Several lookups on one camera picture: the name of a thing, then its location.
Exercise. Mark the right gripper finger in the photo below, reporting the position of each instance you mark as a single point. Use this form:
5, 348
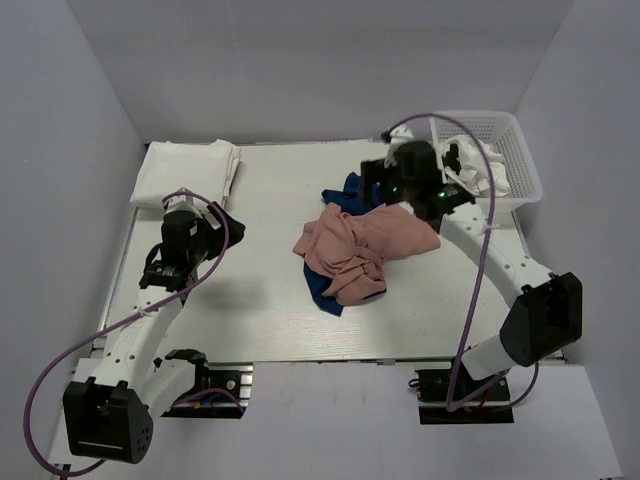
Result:
373, 171
368, 195

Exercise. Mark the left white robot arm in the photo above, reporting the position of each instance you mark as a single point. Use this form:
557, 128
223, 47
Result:
111, 414

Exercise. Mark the white plastic basket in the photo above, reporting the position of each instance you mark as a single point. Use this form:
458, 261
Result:
502, 131

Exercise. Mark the pink t shirt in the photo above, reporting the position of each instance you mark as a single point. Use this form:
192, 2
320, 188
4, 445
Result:
350, 251

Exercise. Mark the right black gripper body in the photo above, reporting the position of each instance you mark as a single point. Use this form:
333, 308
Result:
401, 190

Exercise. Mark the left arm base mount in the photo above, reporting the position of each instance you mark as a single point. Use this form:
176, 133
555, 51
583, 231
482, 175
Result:
219, 391

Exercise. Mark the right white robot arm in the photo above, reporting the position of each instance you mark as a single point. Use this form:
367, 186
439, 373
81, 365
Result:
451, 185

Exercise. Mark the white black printed t shirt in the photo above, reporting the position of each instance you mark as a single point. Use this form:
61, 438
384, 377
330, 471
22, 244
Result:
466, 165

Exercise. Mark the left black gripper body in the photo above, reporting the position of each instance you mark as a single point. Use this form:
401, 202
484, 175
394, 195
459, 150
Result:
203, 247

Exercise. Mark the blue t shirt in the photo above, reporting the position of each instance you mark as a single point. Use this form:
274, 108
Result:
350, 202

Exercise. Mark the folded white t shirt stack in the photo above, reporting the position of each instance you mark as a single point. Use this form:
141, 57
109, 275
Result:
206, 169

